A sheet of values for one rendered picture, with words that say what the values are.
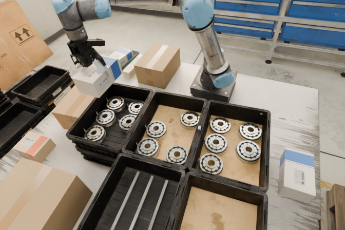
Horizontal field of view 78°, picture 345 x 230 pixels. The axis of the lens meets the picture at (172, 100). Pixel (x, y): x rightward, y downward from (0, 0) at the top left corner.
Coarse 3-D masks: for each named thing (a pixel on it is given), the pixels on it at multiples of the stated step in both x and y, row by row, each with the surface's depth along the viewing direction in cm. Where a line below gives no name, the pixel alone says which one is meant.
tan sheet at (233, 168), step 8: (232, 120) 111; (208, 128) 109; (232, 128) 108; (224, 136) 105; (232, 136) 104; (216, 144) 102; (232, 144) 101; (232, 152) 98; (224, 160) 96; (232, 160) 96; (224, 168) 93; (232, 168) 93; (240, 168) 93; (248, 168) 92; (256, 168) 92; (224, 176) 91; (232, 176) 91; (240, 176) 90; (248, 176) 90; (256, 176) 90; (256, 184) 87
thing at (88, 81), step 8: (104, 56) 106; (112, 64) 102; (80, 72) 99; (88, 72) 98; (96, 72) 98; (104, 72) 98; (112, 72) 103; (120, 72) 109; (80, 80) 95; (88, 80) 94; (96, 80) 94; (104, 80) 99; (112, 80) 105; (80, 88) 100; (88, 88) 97; (96, 88) 95; (104, 88) 101; (96, 96) 99
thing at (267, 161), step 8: (208, 104) 107; (224, 104) 106; (232, 104) 105; (200, 136) 94; (192, 152) 89; (192, 160) 86; (192, 168) 84; (208, 176) 81; (216, 176) 81; (264, 176) 80; (240, 184) 78; (248, 184) 78; (264, 184) 77; (264, 192) 76
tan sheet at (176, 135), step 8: (160, 112) 119; (168, 112) 118; (176, 112) 118; (152, 120) 115; (160, 120) 115; (168, 120) 114; (176, 120) 114; (168, 128) 111; (176, 128) 110; (184, 128) 110; (144, 136) 108; (168, 136) 107; (176, 136) 107; (184, 136) 107; (192, 136) 106; (160, 144) 104; (168, 144) 104; (176, 144) 104; (184, 144) 103; (160, 152) 101
